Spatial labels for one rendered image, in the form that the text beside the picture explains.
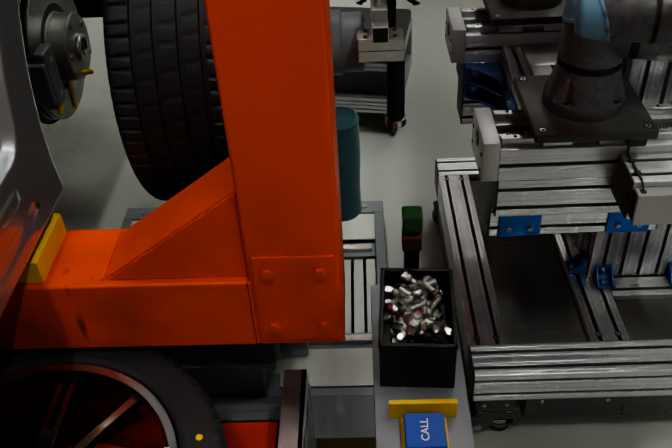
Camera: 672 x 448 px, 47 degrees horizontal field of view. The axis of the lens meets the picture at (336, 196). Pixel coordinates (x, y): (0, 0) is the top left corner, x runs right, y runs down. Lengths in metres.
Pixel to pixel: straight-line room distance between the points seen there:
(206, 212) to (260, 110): 0.23
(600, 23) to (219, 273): 0.73
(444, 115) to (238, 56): 2.02
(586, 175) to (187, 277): 0.79
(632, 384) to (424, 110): 1.55
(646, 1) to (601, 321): 0.97
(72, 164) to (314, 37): 2.05
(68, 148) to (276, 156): 2.01
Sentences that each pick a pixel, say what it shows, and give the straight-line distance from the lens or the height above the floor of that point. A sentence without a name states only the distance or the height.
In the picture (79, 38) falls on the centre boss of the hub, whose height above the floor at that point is 0.88.
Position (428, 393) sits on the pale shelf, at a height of 0.45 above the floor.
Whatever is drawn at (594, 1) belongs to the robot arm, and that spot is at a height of 1.14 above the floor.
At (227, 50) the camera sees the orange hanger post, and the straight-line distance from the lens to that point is 1.08.
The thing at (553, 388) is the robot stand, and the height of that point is 0.18.
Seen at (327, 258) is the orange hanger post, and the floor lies 0.74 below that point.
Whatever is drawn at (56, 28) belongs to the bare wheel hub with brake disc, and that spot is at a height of 0.91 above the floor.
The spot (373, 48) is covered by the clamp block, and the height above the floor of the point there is 0.93.
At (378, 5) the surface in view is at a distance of 1.46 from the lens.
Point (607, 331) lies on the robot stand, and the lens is 1.92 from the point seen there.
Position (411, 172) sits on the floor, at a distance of 2.72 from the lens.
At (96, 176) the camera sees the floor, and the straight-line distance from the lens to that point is 2.91.
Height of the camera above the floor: 1.59
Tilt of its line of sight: 37 degrees down
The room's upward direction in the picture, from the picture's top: 3 degrees counter-clockwise
